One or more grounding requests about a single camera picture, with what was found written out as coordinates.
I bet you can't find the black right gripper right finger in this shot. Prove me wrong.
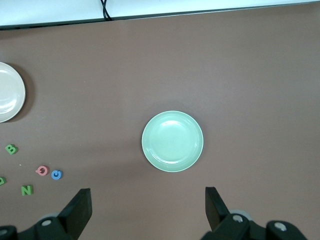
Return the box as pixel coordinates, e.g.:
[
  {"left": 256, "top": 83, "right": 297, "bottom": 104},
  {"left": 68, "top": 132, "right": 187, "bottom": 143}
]
[{"left": 201, "top": 186, "right": 307, "bottom": 240}]

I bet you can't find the beige plate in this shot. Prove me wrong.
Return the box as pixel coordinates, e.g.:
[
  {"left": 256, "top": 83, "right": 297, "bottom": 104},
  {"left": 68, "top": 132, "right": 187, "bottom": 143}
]
[{"left": 0, "top": 61, "right": 27, "bottom": 124}]

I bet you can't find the green plate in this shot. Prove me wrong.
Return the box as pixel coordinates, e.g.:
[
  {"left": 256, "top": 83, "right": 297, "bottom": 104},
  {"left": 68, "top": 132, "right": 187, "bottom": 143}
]
[{"left": 141, "top": 110, "right": 205, "bottom": 173}]

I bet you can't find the green letter N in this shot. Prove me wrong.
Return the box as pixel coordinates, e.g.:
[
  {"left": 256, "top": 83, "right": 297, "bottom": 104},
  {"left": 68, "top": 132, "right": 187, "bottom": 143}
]
[{"left": 20, "top": 185, "right": 34, "bottom": 197}]

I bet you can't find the blue letter C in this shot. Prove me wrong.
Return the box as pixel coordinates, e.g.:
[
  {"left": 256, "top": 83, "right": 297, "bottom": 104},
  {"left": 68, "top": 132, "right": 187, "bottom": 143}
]
[{"left": 51, "top": 169, "right": 64, "bottom": 181}]

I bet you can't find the black cable at table edge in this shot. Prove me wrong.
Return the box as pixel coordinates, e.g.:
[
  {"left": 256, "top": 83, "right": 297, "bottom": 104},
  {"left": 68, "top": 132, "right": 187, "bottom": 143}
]
[{"left": 99, "top": 0, "right": 113, "bottom": 21}]

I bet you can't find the pink letter Q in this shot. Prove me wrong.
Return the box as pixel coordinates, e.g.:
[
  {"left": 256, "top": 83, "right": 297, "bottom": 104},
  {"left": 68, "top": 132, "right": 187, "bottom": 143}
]
[{"left": 35, "top": 165, "right": 49, "bottom": 177}]

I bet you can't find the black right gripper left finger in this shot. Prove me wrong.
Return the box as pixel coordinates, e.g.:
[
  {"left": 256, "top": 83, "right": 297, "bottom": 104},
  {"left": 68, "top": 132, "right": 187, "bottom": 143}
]
[{"left": 0, "top": 188, "right": 93, "bottom": 240}]

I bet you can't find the brown table mat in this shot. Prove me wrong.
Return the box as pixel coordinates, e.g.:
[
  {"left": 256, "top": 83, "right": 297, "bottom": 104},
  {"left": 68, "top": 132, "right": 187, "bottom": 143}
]
[{"left": 0, "top": 3, "right": 320, "bottom": 240}]

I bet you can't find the green letter B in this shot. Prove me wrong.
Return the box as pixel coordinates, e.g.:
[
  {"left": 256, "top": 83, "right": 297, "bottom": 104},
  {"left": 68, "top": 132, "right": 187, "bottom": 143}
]
[{"left": 4, "top": 143, "right": 19, "bottom": 155}]

